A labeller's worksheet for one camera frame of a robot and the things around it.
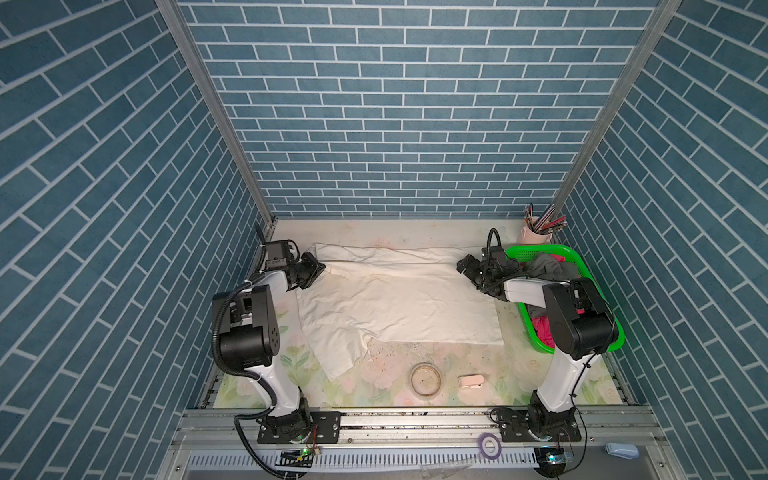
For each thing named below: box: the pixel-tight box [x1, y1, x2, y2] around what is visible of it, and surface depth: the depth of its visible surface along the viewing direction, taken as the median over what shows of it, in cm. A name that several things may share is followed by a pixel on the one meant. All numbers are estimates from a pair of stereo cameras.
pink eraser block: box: [458, 375, 484, 389], surface depth 81 cm
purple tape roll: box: [479, 432, 502, 460], surface depth 73 cm
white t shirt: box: [296, 243, 504, 382], surface depth 98 cm
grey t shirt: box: [520, 252, 580, 281], surface depth 92 cm
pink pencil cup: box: [519, 226, 552, 245], surface depth 107 cm
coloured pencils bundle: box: [525, 203, 568, 235], surface depth 107 cm
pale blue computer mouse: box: [605, 442, 640, 459], surface depth 71 cm
